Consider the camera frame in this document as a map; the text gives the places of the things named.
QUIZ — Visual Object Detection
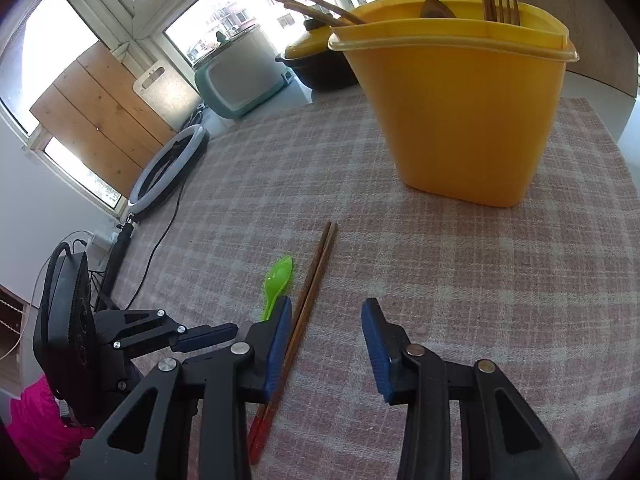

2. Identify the green plastic spoon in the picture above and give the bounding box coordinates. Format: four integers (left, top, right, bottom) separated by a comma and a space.
260, 255, 294, 322

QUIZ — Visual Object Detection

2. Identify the white cutting board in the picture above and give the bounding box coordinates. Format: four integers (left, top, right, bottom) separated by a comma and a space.
132, 59, 203, 131

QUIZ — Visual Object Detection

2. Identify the brown wooden plank board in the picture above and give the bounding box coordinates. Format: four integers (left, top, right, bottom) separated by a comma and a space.
29, 41, 178, 196

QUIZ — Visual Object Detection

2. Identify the metal spoon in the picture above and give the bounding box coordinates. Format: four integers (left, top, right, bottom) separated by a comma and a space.
420, 0, 457, 20

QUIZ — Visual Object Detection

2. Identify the white ring light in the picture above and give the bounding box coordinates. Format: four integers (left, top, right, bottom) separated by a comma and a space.
127, 125, 211, 219

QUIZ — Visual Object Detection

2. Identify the yellow plastic container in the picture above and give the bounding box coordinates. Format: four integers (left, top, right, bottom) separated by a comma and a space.
327, 0, 580, 209

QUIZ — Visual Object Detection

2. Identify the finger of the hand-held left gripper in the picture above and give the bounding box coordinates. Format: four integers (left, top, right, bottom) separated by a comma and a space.
94, 307, 240, 361

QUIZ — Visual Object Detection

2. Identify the white power strip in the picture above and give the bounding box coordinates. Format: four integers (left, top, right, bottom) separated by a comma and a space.
75, 230, 118, 253

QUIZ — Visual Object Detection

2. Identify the black clay pot yellow lid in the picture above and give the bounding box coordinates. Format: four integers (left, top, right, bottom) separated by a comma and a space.
275, 17, 363, 92

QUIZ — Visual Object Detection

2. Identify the checked tablecloth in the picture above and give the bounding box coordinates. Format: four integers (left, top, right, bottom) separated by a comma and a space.
65, 92, 640, 480

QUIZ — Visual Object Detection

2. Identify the pink cloth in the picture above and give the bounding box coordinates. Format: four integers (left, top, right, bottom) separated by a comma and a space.
9, 374, 96, 480

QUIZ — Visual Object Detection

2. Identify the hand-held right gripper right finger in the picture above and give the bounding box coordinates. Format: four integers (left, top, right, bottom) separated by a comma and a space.
361, 297, 581, 480

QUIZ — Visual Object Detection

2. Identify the wooden chopstick red end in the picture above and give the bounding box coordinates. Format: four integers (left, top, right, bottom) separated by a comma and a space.
247, 221, 333, 451
250, 223, 339, 463
284, 0, 368, 25
260, 0, 351, 27

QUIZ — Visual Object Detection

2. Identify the black ring light cable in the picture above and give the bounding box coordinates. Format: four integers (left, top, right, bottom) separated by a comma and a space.
127, 180, 181, 306

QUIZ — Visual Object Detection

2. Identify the white window frame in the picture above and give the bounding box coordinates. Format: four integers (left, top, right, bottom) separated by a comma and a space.
0, 0, 386, 211

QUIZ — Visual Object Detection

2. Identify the black ring light stand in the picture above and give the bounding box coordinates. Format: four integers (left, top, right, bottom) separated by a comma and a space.
95, 212, 138, 311

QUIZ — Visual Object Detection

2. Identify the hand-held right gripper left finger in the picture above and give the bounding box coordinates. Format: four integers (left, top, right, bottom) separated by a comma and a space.
65, 295, 293, 480

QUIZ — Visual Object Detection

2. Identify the light wooden cabinet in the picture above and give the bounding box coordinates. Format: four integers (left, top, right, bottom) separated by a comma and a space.
0, 284, 28, 396

